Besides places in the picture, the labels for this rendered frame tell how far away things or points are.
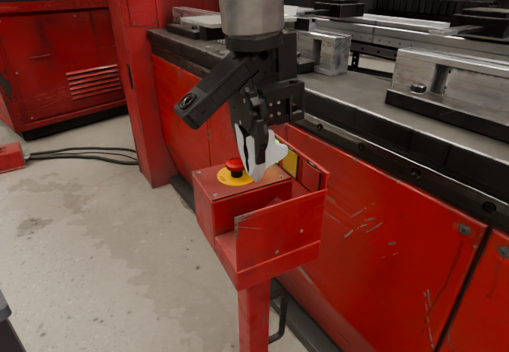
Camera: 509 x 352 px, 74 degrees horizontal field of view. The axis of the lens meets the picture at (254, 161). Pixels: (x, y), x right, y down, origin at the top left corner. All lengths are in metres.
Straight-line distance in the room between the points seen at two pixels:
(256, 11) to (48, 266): 1.54
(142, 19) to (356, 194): 1.35
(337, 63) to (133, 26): 1.12
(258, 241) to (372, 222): 0.32
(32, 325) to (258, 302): 1.00
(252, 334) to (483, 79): 0.67
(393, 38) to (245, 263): 0.79
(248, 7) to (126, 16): 1.40
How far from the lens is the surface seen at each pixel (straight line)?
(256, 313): 0.78
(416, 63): 0.76
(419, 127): 0.64
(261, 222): 0.50
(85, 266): 1.69
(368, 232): 0.78
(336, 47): 0.90
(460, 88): 0.72
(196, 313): 1.39
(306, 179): 0.57
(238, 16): 0.40
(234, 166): 0.59
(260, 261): 0.55
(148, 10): 1.80
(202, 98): 0.41
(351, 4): 1.19
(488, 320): 0.72
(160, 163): 2.01
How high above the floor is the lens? 1.10
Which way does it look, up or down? 29 degrees down
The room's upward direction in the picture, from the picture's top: straight up
